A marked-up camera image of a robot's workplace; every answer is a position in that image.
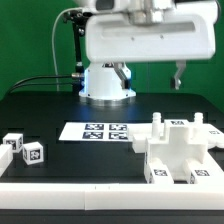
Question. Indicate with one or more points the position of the black camera on stand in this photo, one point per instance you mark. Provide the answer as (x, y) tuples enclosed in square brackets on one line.
[(78, 19)]

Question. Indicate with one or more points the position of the white left border rail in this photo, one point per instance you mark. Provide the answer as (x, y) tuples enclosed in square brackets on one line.
[(6, 157)]

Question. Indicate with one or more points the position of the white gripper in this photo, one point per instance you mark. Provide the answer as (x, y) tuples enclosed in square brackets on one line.
[(150, 30)]

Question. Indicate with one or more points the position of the white border rail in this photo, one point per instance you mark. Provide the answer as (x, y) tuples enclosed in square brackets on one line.
[(214, 170), (111, 196), (6, 157)]

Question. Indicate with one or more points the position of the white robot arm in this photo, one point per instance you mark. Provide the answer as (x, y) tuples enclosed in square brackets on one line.
[(102, 85)]

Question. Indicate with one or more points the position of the white block chair part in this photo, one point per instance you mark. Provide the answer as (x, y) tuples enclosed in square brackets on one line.
[(139, 142)]

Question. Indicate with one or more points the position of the white front border rail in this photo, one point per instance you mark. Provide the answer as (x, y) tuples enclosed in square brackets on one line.
[(111, 196)]

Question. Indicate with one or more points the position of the white chair back frame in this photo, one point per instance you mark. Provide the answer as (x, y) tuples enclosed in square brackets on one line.
[(214, 136)]

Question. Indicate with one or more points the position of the white right border rail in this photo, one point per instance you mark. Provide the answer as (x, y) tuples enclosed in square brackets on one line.
[(214, 170)]

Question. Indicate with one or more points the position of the white marker sheet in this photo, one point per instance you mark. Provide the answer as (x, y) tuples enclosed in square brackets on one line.
[(79, 131)]

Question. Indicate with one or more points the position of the white tagged cube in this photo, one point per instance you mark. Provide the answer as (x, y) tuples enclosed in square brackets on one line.
[(33, 153), (15, 139)]

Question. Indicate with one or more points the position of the white chair seat with pegs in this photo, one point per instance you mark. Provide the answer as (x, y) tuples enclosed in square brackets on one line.
[(175, 141)]

